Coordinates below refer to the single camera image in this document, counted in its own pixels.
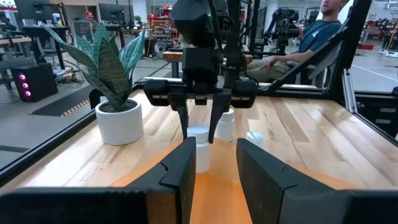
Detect silver aluminium rail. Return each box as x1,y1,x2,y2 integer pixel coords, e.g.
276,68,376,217
341,68,359,114

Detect black computer tower pink lights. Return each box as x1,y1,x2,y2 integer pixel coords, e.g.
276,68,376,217
10,62,59,103

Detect black floor mat striped edge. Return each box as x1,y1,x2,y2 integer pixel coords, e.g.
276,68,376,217
30,85,95,118

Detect snake plant in white pot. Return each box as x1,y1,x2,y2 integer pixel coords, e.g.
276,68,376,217
40,21,147,146

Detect seated person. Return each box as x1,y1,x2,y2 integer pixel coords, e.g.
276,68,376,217
245,0,351,83

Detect grey chair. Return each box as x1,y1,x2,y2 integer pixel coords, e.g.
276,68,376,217
287,40,343,90

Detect orange basket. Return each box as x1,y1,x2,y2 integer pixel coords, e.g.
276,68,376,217
111,138,358,224

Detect black computer monitor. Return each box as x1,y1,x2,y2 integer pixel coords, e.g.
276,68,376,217
14,0,54,21
98,3,126,22

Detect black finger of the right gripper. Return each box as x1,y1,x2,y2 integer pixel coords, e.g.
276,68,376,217
169,92,190,140
208,89,233,144

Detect wooden workbench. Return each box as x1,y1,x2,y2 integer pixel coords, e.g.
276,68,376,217
162,50,185,79

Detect black desk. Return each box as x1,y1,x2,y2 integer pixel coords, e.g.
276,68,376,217
21,25,71,70

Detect black table frame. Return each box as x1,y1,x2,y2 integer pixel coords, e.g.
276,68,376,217
0,0,398,187

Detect person with red cap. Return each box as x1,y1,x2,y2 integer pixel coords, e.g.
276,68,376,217
84,11,98,29

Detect amber pill bottle white cap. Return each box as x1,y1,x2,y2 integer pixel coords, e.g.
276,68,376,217
214,108,236,143
187,125,210,174

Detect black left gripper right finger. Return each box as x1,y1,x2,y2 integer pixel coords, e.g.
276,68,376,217
236,138,398,224

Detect black chalkboard sign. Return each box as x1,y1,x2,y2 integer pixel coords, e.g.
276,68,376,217
72,21,95,45

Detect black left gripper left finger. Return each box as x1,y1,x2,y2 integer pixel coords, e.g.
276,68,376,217
0,136,197,224

